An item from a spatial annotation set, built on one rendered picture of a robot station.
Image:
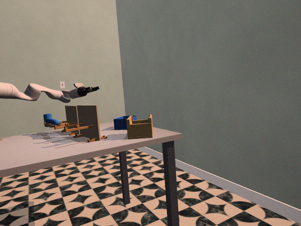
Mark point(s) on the blue cylinder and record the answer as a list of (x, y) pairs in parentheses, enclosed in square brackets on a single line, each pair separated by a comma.
[(48, 119)]

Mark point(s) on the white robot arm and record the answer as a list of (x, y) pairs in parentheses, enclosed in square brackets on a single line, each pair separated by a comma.
[(33, 92)]

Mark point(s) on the dark blue open box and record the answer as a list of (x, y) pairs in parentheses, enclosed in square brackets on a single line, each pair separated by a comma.
[(121, 123)]

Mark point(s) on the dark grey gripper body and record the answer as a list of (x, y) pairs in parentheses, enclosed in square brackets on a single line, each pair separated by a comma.
[(82, 93)]

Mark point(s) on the brown wooden crate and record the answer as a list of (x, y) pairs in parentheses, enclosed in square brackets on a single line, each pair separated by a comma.
[(139, 128)]

